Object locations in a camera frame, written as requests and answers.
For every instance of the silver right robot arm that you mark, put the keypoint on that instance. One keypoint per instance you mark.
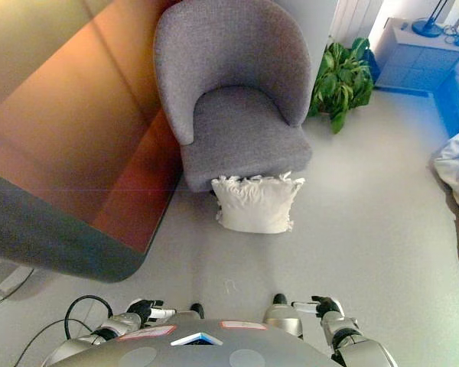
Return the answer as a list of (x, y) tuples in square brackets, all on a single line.
[(353, 340)]

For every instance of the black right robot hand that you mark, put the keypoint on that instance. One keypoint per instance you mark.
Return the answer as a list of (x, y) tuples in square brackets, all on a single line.
[(326, 305)]

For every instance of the green potted plant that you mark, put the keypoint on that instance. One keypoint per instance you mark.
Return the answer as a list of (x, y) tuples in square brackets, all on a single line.
[(340, 82)]

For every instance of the grey fabric armchair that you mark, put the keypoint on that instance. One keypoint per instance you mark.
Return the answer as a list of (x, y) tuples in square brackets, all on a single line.
[(237, 99)]

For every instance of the grey robot torso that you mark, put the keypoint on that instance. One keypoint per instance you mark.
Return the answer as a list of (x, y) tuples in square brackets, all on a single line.
[(199, 344)]

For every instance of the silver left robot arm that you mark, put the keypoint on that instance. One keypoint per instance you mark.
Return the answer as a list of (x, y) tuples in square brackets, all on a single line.
[(95, 335)]

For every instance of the brown wooden table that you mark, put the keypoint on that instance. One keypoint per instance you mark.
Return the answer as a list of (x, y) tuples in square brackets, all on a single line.
[(69, 153)]

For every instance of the white fringed pillow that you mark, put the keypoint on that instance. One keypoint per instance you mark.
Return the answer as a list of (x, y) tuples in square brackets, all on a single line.
[(254, 206)]

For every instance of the silver left robot leg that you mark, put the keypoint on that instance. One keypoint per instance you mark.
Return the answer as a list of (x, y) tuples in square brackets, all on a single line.
[(196, 310)]

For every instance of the silver right robot leg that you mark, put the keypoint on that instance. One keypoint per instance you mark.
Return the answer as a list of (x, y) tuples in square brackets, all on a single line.
[(284, 320)]

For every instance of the white crumpled bedding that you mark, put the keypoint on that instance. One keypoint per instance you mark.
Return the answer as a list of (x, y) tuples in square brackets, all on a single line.
[(457, 164)]

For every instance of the white drawer cabinet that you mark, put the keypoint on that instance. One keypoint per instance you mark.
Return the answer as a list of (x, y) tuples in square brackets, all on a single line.
[(420, 61)]

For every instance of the silver robot leg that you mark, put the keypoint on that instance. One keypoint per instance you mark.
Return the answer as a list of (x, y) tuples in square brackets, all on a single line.
[(284, 320), (196, 310)]

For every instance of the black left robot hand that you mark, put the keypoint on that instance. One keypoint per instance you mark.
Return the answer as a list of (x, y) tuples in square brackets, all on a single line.
[(140, 308)]

